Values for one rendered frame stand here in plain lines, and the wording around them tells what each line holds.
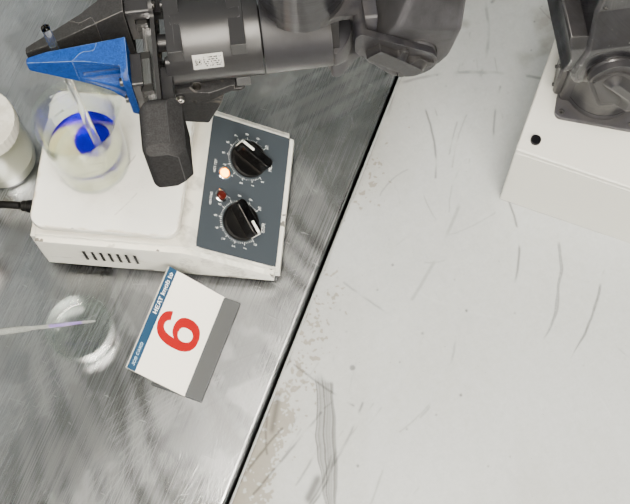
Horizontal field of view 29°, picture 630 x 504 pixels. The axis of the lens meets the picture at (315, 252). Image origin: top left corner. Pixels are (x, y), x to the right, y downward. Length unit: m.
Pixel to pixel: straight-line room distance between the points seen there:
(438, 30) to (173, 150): 0.19
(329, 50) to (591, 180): 0.27
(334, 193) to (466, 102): 0.15
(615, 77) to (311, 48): 0.22
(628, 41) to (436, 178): 0.27
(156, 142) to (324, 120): 0.35
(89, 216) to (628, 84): 0.42
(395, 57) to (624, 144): 0.26
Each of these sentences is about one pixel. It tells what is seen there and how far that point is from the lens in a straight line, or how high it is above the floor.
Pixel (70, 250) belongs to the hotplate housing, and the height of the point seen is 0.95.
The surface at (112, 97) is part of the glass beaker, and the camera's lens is 0.93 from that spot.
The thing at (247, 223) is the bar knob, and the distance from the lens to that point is 0.99.
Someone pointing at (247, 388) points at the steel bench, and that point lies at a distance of 1.01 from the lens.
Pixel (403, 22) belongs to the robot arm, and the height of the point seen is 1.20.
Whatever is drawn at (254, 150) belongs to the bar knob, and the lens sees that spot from 1.01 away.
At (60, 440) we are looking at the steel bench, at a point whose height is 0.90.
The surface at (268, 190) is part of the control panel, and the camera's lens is 1.02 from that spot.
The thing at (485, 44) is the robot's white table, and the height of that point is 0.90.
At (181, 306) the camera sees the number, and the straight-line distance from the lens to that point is 1.01.
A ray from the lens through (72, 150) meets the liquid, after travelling 0.97.
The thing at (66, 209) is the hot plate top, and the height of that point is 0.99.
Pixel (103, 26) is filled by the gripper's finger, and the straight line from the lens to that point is 0.82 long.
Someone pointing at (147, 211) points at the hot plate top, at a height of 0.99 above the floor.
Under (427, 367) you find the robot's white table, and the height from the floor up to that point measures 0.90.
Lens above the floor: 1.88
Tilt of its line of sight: 71 degrees down
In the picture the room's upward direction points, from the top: 3 degrees counter-clockwise
